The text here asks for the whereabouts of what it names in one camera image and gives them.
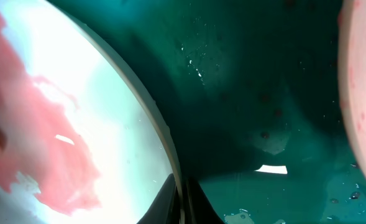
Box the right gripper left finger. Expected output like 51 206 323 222
137 174 180 224

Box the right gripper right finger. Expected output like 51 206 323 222
185 177 224 224

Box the light blue plate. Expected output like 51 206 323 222
0 1 185 223

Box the pink white plate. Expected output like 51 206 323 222
338 0 366 177

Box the teal plastic serving tray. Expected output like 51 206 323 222
55 0 366 223

